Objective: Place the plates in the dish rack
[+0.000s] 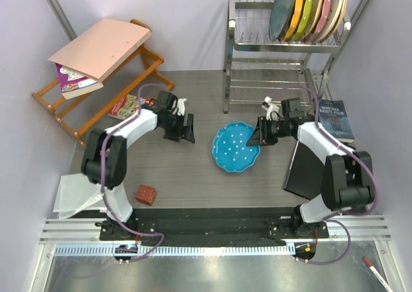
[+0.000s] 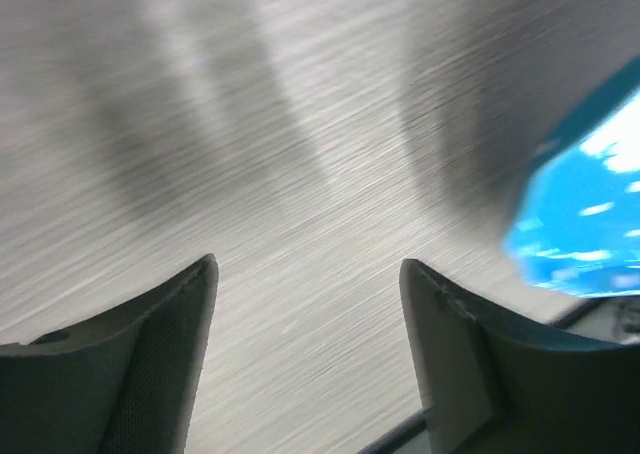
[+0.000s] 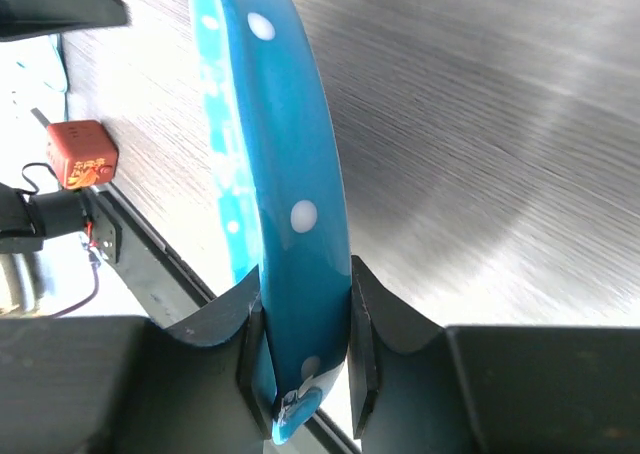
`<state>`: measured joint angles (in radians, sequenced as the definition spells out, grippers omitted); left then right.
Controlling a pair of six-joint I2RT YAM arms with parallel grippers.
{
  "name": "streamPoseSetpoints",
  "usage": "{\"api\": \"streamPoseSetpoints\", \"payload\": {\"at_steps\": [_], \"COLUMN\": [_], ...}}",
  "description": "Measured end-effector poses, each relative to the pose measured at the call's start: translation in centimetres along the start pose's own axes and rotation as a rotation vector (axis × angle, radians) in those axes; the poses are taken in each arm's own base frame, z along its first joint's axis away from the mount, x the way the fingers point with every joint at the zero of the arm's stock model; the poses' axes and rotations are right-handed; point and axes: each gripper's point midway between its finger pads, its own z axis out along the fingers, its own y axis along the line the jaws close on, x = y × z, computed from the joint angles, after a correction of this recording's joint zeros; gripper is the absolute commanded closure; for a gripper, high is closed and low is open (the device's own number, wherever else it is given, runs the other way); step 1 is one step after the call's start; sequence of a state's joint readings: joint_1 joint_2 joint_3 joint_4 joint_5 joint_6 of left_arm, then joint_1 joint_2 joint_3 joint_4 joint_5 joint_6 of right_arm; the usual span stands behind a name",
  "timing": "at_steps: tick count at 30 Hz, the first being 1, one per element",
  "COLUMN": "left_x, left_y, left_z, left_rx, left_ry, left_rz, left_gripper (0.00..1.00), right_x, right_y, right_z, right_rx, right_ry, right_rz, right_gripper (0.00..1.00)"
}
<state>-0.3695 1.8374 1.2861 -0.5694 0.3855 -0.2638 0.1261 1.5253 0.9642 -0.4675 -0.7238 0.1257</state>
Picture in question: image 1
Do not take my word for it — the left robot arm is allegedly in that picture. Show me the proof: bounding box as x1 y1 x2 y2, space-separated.
80 90 195 240

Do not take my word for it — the purple white book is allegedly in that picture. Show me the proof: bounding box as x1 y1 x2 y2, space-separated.
55 64 104 100

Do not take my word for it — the metal dish rack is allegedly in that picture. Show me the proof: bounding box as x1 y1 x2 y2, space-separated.
223 0 351 113

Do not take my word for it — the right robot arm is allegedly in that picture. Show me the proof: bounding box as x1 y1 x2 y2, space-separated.
247 96 377 237

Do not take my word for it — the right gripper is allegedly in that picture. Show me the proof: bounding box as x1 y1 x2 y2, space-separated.
247 116 288 147

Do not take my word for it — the orange dotted plate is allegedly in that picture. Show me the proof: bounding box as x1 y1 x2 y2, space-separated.
285 0 304 41

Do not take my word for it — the pink dotted plate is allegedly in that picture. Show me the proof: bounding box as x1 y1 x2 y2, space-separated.
309 0 331 43

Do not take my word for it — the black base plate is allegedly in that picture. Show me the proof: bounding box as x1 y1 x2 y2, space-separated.
97 207 329 248

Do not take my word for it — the white cloth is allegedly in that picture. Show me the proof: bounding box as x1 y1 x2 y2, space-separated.
53 173 107 219

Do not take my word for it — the pink folder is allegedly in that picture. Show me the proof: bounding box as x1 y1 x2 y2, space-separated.
48 18 151 82

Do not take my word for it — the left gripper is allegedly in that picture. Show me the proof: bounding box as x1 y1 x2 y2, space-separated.
160 113 196 143

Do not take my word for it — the red comic book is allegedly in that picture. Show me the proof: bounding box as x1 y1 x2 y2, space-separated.
108 94 154 120

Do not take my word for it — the dark blue paperback book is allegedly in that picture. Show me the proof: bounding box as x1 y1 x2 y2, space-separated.
319 100 355 144

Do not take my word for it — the cream floral plate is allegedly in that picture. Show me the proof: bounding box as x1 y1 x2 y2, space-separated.
304 0 323 42

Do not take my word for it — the green dotted plate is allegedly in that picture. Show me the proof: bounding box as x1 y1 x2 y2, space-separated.
292 0 313 41

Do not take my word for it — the dark blue-grey plate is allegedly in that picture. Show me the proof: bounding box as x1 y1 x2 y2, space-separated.
268 0 295 42

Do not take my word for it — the black box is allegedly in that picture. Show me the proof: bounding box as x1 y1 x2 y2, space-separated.
282 140 357 200

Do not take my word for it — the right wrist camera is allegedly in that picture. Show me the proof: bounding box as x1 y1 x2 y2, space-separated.
261 96 280 121

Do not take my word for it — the brown square block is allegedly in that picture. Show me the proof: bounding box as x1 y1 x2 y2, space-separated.
135 185 157 206

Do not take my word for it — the red white marker pen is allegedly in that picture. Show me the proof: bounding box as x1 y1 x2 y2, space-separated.
362 257 393 292

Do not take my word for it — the cream blue rimmed plate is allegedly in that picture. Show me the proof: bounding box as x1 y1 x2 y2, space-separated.
317 0 348 44

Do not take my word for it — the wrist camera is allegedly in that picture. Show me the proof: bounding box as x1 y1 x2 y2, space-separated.
261 96 280 121
173 98 187 116

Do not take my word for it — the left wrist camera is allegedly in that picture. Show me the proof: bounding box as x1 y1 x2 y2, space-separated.
173 98 187 116

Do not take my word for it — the wooden rack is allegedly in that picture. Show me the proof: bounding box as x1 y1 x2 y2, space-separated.
32 19 175 147

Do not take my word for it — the blue dotted plate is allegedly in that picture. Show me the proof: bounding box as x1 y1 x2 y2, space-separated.
212 122 261 173

